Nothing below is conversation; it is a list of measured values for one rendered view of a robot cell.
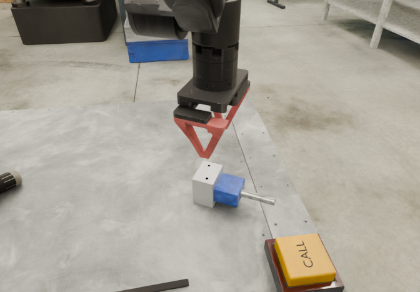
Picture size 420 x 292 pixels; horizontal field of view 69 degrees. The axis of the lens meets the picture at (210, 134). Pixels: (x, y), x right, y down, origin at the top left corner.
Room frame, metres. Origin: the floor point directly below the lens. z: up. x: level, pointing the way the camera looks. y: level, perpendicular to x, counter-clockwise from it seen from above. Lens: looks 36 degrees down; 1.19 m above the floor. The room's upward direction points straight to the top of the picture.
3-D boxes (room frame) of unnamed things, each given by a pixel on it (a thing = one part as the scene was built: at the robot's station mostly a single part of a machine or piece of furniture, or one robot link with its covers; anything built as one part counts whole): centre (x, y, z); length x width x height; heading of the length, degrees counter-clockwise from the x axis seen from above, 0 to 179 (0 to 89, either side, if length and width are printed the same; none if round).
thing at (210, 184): (0.35, -0.04, 0.83); 0.13 x 0.05 x 0.05; 69
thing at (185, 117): (0.34, 0.00, 0.96); 0.07 x 0.07 x 0.09; 68
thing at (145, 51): (3.13, 0.54, 0.11); 0.61 x 0.41 x 0.22; 97
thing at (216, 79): (0.36, -0.01, 1.04); 0.10 x 0.07 x 0.07; 158
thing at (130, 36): (3.13, 0.54, 0.28); 0.61 x 0.41 x 0.15; 97
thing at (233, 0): (0.37, 0.00, 1.10); 0.07 x 0.06 x 0.07; 73
